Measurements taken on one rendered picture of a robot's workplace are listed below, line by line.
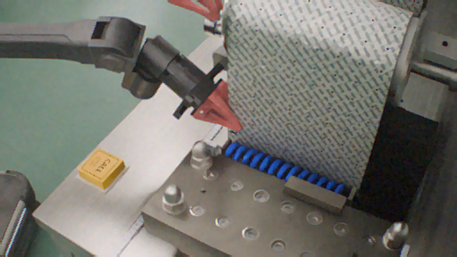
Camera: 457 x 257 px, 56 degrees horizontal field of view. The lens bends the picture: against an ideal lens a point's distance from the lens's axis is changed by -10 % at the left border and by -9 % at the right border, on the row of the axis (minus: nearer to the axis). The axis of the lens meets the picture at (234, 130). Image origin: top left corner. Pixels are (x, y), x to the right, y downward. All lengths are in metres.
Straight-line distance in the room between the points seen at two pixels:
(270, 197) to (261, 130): 0.11
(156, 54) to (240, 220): 0.29
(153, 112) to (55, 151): 1.33
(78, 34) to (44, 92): 1.96
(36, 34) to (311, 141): 0.48
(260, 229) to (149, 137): 0.40
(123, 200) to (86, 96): 1.73
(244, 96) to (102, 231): 0.36
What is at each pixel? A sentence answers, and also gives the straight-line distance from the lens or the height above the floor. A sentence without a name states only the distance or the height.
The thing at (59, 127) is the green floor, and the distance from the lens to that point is 2.46.
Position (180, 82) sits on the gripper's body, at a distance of 0.74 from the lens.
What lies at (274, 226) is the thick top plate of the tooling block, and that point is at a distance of 0.69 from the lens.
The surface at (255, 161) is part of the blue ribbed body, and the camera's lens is 0.75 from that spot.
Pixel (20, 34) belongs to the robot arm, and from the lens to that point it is 0.81.
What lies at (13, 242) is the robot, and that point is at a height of 0.19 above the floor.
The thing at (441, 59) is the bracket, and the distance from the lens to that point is 0.61.
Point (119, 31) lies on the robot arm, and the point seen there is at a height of 1.21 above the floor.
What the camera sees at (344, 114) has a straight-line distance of 0.66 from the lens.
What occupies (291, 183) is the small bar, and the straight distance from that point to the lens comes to 0.72.
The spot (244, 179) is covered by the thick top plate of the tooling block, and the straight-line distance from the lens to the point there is 0.74.
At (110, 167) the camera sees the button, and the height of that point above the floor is 0.92.
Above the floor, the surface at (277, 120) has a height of 1.11.
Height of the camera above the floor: 1.60
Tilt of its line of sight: 45 degrees down
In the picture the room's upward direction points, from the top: straight up
